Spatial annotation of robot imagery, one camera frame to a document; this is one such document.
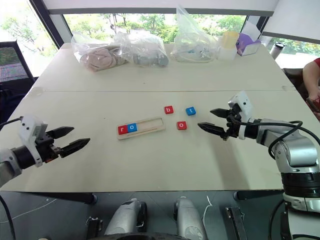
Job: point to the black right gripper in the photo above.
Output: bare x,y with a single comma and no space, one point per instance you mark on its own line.
233,125

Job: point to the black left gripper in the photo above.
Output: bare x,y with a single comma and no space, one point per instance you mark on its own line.
46,147

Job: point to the small blue block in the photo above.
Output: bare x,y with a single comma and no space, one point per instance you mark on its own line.
191,111

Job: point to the red letter tile o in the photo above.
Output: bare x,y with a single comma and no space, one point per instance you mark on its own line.
181,125

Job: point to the red letter tile b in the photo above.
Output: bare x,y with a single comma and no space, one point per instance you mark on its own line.
169,110

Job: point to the wooden letter tray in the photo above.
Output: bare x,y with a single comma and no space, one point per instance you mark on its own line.
150,126

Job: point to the black phone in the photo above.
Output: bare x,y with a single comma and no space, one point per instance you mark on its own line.
313,105

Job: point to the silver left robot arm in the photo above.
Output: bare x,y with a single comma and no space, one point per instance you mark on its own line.
7,162

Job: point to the person's bare right forearm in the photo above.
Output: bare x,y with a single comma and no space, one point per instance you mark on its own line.
310,77

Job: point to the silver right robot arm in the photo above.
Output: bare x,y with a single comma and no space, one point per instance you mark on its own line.
297,152

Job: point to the red letter tile r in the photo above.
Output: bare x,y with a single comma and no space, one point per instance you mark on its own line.
122,129

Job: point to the blue letter tile o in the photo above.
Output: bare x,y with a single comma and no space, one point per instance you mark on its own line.
132,127

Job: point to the silver robot left leg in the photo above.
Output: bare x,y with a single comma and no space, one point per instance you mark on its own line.
125,220

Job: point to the silver robot leg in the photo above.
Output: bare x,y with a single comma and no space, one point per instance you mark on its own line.
188,220
125,220

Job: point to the silver robot right leg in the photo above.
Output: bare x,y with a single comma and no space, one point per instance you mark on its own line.
188,220

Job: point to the person's right hand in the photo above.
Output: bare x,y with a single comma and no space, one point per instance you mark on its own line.
314,95

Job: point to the yellow and white cup stack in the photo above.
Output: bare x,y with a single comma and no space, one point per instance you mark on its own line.
228,45

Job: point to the purple tissue box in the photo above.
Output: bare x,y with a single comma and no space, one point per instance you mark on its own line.
247,46

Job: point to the tall clear plastic bag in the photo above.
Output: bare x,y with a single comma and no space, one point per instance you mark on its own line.
190,42

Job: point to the black table foot bar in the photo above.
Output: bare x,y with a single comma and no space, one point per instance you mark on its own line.
257,195

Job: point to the pink cloth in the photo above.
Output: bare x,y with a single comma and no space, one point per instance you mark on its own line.
100,60

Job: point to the silver thermos bottle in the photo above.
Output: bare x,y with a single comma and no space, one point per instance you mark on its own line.
276,51

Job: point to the clear bag with pink cloth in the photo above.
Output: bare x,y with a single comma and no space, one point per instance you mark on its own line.
97,50

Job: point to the black mesh office chair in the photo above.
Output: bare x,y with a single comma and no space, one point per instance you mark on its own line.
12,62

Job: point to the clear bag with grey items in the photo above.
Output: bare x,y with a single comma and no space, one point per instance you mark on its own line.
147,47

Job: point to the person in red sleeve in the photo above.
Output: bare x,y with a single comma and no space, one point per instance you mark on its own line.
317,60

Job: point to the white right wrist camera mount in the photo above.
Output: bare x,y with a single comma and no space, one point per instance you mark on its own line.
243,102

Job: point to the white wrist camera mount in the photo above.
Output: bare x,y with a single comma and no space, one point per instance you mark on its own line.
243,102
28,127

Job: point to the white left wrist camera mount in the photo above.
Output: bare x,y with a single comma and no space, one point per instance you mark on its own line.
28,127

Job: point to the black floor bracket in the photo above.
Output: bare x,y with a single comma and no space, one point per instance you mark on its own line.
235,222
95,226

